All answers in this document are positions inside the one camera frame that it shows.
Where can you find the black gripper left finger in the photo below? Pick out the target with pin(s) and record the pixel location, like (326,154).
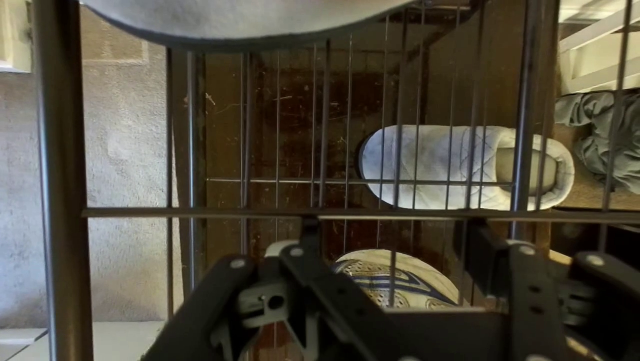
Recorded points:
(226,310)

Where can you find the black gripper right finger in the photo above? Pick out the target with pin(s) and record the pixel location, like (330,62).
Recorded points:
(595,300)

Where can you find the black metal shoe rack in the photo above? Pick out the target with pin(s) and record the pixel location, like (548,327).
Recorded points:
(559,204)

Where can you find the grey crumpled cloth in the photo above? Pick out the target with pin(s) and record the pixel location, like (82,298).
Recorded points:
(613,133)

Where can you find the grey sneaker middle shelf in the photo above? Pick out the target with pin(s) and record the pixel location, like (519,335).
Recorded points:
(399,279)

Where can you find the grey slipper on dresser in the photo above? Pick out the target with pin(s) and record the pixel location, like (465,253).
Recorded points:
(435,167)

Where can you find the grey slipper top shelf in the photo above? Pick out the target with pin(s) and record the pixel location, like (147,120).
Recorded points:
(237,22)

